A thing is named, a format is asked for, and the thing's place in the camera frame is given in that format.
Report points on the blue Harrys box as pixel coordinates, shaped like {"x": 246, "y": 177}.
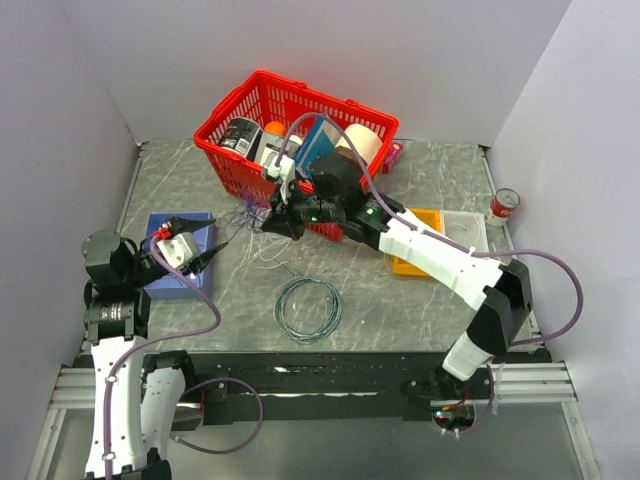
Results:
{"x": 320, "y": 141}

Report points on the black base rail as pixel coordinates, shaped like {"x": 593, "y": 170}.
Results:
{"x": 233, "y": 387}

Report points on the white plastic bin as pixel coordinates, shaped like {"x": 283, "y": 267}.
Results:
{"x": 465, "y": 228}

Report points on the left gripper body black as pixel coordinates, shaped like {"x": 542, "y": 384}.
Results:
{"x": 144, "y": 268}

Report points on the white paper towel roll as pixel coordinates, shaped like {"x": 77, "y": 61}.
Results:
{"x": 365, "y": 140}

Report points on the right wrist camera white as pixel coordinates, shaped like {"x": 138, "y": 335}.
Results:
{"x": 281, "y": 171}

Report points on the red white soup can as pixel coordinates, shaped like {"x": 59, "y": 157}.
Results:
{"x": 502, "y": 205}

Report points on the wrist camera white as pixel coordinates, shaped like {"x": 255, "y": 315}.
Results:
{"x": 281, "y": 171}
{"x": 178, "y": 250}

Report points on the orange fruit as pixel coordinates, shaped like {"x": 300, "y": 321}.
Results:
{"x": 276, "y": 128}

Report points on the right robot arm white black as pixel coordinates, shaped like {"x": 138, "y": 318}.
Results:
{"x": 500, "y": 294}

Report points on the black cylindrical can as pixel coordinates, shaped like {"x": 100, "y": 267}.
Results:
{"x": 241, "y": 136}

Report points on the aluminium frame rail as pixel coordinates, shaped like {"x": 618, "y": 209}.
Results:
{"x": 533, "y": 383}

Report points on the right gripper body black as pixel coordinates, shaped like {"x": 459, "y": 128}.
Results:
{"x": 313, "y": 208}

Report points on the red plastic shopping basket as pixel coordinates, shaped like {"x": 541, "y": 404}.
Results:
{"x": 267, "y": 97}

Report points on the blue plastic bin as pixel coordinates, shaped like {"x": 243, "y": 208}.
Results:
{"x": 169, "y": 288}

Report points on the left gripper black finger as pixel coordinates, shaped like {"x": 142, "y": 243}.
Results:
{"x": 200, "y": 263}
{"x": 180, "y": 225}

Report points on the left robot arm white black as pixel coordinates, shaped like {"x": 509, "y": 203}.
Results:
{"x": 116, "y": 322}

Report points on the pink small box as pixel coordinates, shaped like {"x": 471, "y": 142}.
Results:
{"x": 392, "y": 156}

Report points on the grey labelled pouch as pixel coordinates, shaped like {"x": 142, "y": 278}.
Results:
{"x": 271, "y": 144}

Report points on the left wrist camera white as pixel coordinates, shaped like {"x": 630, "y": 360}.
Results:
{"x": 178, "y": 250}

